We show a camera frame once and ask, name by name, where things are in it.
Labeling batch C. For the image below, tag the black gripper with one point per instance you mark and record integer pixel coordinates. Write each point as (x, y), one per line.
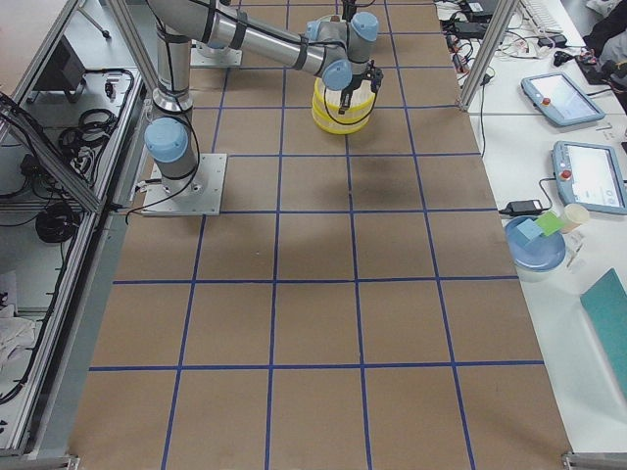
(347, 92)

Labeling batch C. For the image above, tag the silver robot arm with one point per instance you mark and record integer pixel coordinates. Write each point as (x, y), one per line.
(336, 53)

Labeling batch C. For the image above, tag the upper blue teach pendant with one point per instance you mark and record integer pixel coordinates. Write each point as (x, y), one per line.
(560, 99)

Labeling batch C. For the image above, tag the blue teach pendant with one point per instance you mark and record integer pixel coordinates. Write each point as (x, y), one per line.
(560, 99)
(589, 175)

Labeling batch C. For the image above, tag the black power adapter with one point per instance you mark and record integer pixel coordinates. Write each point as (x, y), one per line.
(522, 207)

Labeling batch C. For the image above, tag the blue foam cube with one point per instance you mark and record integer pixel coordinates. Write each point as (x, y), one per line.
(527, 231)

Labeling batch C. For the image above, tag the green foam cube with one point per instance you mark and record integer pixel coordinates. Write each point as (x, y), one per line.
(549, 223)

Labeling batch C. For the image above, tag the blue plate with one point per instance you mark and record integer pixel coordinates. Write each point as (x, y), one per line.
(543, 254)

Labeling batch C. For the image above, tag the lower blue teach pendant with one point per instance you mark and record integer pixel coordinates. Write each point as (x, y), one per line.
(589, 175)

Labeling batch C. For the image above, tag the beige paper cup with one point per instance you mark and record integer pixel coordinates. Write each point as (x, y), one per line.
(573, 216)

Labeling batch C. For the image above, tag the black monitor box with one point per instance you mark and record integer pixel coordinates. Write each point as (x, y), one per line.
(64, 72)

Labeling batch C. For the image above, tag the teal notebook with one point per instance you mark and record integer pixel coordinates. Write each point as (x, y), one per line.
(605, 304)

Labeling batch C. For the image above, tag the white crumpled cloth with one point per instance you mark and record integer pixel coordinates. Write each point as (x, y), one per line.
(17, 333)

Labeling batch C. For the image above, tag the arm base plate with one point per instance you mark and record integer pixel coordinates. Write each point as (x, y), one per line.
(205, 57)
(193, 196)

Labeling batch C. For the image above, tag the aluminium frame post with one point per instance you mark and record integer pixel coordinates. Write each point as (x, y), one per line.
(492, 39)

